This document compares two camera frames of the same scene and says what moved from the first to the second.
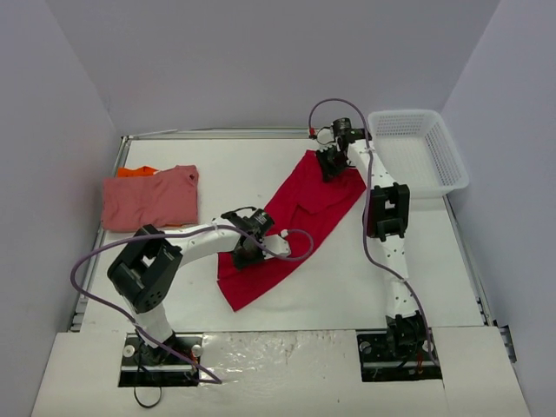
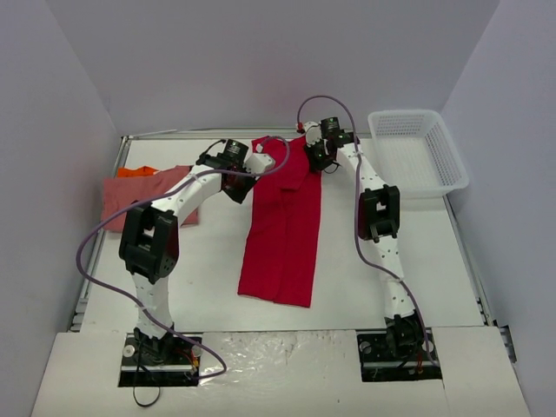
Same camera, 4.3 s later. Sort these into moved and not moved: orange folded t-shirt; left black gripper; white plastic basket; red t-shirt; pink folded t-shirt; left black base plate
Moved: red t-shirt; left black gripper
Not moved: orange folded t-shirt; left black base plate; white plastic basket; pink folded t-shirt
